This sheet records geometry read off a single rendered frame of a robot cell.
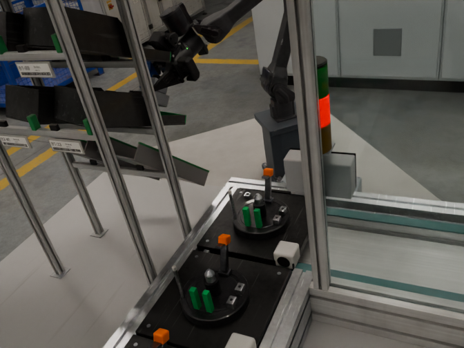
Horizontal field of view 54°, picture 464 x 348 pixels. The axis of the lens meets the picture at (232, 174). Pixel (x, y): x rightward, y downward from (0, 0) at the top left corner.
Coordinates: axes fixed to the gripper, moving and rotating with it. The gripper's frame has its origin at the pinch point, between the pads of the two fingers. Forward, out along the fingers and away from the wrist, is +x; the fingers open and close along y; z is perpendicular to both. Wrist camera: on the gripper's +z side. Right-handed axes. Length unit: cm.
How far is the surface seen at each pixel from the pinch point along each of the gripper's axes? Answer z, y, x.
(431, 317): -34, 70, 19
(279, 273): -29, 41, 24
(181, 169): -18.9, 7.0, 11.3
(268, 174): -24.3, 26.8, 3.0
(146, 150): -6.3, 8.2, 17.0
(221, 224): -29.6, 19.4, 17.0
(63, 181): -130, -223, -25
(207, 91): -178, -227, -192
